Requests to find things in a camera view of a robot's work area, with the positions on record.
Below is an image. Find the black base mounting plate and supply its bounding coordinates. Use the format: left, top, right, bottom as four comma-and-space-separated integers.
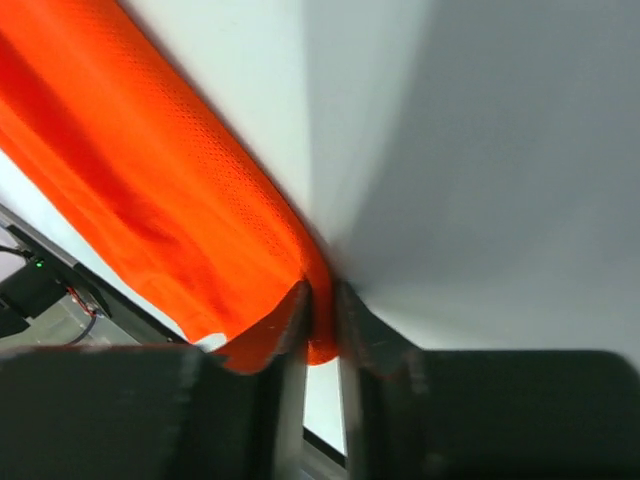
1, 205, 187, 344

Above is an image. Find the orange t shirt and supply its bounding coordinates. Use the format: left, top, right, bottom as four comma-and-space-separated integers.
1, 1, 338, 365

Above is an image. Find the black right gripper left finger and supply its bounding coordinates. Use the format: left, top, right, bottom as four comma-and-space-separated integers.
1, 282, 311, 479

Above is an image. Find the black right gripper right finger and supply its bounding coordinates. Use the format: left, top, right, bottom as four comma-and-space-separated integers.
336, 284, 639, 479

